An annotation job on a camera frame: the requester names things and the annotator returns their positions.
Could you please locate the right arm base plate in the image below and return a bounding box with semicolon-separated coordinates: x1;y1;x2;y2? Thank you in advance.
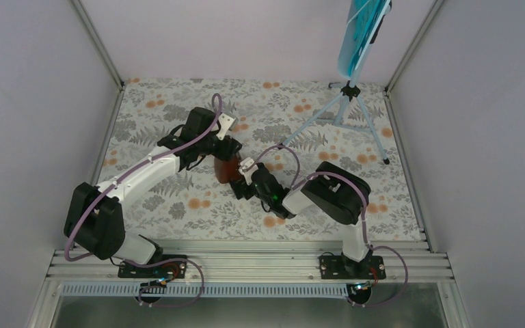
319;254;386;280

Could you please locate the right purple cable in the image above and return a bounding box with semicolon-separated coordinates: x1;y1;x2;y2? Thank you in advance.
244;143;409;309

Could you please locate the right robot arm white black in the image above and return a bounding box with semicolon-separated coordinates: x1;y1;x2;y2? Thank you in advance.
230;161;373;278

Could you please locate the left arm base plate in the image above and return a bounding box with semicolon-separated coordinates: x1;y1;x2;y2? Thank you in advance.
118;254;187;281

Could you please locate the purple cable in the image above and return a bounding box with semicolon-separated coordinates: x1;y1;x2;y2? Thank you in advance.
64;93;224;262
244;143;409;309

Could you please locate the light blue music stand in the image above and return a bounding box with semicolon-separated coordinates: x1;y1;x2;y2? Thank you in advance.
279;0;392;165

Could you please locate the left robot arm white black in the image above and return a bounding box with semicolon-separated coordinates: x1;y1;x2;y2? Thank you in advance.
64;107;242;277

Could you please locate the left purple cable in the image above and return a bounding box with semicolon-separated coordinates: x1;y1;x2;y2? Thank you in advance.
64;93;224;262

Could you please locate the floral patterned table mat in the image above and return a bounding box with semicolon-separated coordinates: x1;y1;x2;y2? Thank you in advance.
83;77;422;242

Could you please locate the brown wooden metronome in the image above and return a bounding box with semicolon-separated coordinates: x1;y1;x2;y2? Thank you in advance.
214;154;243;185

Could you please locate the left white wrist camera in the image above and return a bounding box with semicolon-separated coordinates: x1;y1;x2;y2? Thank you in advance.
216;113;238;140

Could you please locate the aluminium rail frame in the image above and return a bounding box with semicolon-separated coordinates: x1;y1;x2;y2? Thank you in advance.
27;237;472;328

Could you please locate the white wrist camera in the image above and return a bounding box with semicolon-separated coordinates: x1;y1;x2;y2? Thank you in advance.
216;113;238;140
239;157;258;175

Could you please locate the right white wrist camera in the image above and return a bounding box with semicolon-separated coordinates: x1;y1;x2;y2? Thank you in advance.
239;157;258;175

